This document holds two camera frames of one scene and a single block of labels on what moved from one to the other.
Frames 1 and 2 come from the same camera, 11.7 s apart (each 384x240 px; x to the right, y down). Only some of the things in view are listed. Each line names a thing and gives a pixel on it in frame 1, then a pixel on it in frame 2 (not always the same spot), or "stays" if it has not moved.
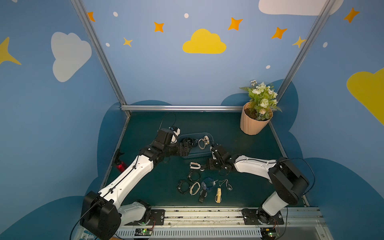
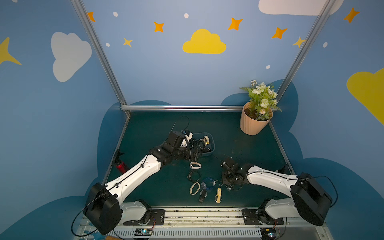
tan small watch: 206,139 stays
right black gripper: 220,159 -> 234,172
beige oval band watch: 201,148 stays
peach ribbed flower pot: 250,126 stays
